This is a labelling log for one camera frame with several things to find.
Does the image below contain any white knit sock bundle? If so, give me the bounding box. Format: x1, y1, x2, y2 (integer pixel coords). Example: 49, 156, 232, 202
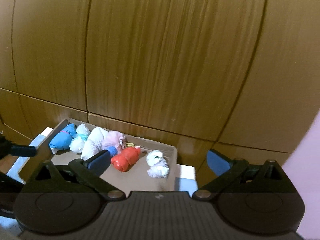
81, 127, 108, 160

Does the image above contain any white bundle with teal tie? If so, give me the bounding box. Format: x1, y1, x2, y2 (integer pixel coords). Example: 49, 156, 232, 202
69, 124, 91, 154

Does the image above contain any blue sock bundle pink band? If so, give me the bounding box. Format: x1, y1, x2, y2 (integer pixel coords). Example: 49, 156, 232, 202
49, 123, 77, 151

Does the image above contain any pink fluffy owl toy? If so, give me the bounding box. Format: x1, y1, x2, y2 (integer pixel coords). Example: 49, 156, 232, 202
102, 131, 126, 157

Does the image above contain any red plastic bundle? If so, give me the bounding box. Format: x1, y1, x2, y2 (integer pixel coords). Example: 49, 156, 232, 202
111, 146, 140, 172

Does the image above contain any cardboard box tray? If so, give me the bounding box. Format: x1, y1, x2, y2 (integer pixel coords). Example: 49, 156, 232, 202
18, 118, 177, 195

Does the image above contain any yellow small item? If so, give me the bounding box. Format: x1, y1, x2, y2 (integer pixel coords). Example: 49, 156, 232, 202
126, 142, 135, 147

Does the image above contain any white fluffy toy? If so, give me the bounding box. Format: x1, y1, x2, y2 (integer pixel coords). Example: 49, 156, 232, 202
146, 150, 170, 178

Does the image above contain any wooden wardrobe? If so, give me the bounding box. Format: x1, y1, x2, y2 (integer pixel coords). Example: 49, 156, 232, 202
1, 0, 319, 181

